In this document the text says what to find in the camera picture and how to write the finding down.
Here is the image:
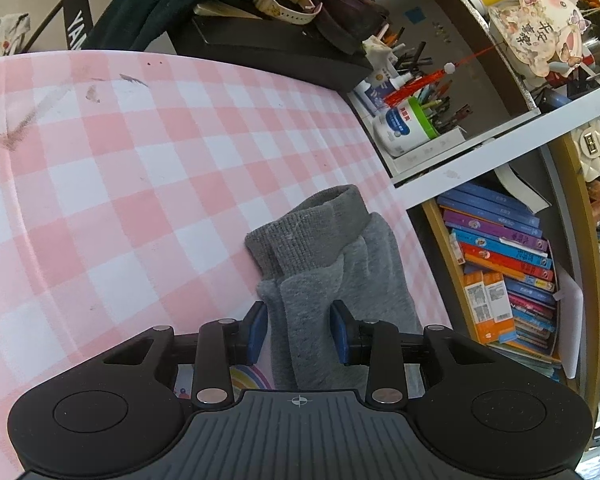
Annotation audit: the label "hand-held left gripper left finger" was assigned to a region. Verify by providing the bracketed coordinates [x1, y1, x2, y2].
[102, 300, 270, 409]

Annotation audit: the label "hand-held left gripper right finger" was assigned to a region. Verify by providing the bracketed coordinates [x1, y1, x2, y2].
[329, 300, 501, 408]

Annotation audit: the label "grey socks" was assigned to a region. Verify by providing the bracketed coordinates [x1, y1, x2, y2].
[243, 184, 427, 392]

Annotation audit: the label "white and orange box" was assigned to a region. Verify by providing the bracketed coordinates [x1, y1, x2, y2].
[462, 269, 517, 345]

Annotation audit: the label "row of colourful books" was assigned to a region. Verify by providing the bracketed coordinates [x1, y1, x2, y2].
[436, 182, 564, 382]

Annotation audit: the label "pink checked cartoon desk mat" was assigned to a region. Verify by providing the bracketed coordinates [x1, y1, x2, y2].
[0, 49, 454, 478]

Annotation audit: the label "white bottle with blue label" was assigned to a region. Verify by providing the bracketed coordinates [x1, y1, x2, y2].
[372, 97, 441, 158]

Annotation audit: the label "white and wood bookshelf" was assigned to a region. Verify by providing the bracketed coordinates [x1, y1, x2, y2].
[345, 0, 600, 480]

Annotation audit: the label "white glue bottle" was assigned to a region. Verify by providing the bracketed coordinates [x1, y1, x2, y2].
[352, 66, 417, 117]

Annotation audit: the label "holder full of pens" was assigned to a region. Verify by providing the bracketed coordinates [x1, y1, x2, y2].
[379, 24, 474, 134]

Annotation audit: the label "black case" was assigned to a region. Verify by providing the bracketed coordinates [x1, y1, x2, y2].
[172, 14, 374, 94]

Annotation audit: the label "dark brown cloth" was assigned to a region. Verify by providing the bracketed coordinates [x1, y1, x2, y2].
[304, 0, 392, 57]

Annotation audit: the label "white quilted bag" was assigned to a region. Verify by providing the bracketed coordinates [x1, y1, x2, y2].
[569, 116, 600, 182]

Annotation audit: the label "pink and white wristwatch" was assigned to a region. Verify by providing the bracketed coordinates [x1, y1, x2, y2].
[253, 0, 324, 26]

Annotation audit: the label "dark green cloth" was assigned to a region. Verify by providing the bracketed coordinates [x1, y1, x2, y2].
[79, 0, 269, 54]

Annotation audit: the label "decorative paper fan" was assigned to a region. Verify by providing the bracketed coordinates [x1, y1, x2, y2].
[383, 0, 592, 109]

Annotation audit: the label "black lettered stand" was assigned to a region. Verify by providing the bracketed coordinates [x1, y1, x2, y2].
[61, 0, 112, 52]

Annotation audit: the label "white tote bag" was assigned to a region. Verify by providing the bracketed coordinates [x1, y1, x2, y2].
[0, 12, 32, 57]

